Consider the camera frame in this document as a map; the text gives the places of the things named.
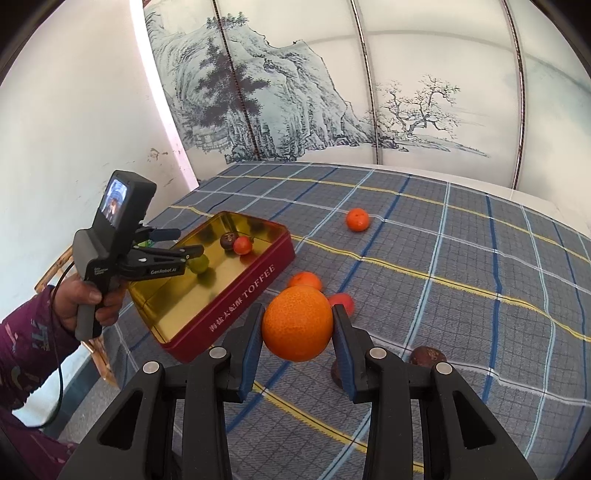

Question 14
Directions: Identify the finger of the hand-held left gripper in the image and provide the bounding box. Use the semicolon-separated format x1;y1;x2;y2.
139;226;182;242
131;246;205;265

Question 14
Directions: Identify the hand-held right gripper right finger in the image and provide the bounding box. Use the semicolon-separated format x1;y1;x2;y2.
331;304;539;480

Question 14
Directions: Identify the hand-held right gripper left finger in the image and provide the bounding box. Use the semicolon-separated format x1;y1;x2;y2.
58;302;267;480

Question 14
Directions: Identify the gold metal tray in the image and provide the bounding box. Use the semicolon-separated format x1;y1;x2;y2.
128;211;296;364

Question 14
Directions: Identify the large orange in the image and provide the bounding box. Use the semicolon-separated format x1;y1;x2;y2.
261;285;335;363

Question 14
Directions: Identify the small mandarin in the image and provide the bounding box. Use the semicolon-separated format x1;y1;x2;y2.
288;271;324;292
346;208;371;232

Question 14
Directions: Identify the person's left forearm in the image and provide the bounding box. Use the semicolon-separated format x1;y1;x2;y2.
0;285;80;408

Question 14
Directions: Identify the person's left hand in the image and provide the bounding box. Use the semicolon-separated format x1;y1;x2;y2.
53;276;125;333

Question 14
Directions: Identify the wooden chair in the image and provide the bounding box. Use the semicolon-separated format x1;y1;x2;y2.
34;244;119;387

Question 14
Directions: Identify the grey plaid blanket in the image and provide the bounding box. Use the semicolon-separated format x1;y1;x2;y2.
113;161;591;480

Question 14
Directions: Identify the landscape painted screen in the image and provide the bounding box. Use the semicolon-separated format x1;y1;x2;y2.
143;0;591;197

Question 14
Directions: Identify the person's purple patterned clothing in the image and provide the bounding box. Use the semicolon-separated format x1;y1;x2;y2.
0;408;78;480

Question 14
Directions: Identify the black cable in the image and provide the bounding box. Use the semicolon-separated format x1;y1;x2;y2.
39;261;77;430

